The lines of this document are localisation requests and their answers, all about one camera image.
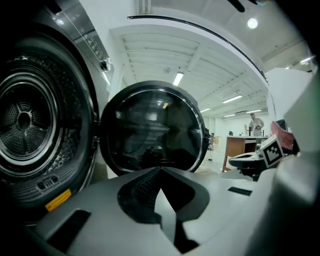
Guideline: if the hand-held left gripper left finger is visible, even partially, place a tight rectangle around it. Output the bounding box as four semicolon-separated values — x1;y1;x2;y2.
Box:
24;166;181;256

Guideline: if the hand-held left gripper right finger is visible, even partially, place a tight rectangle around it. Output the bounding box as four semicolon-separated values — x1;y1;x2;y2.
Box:
161;166;276;256

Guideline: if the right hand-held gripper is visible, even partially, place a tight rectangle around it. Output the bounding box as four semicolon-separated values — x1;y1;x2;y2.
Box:
228;136;286;182

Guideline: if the red clothes piece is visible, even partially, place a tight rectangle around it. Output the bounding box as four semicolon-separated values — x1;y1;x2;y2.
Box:
271;121;294;151

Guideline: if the black washing machine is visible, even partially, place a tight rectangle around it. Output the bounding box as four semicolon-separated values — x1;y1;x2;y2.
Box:
0;0;116;226

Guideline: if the round black washer door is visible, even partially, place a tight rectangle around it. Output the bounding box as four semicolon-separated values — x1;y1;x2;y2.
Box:
99;80;211;177

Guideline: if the wooden table with white top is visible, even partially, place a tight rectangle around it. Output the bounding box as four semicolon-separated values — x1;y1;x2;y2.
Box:
221;135;270;173

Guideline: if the row of ceiling tube lights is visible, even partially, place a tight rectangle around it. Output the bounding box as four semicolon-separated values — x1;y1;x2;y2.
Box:
172;56;316;118

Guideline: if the round ceiling lamp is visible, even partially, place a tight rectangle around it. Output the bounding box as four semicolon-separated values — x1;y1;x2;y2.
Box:
246;17;259;30

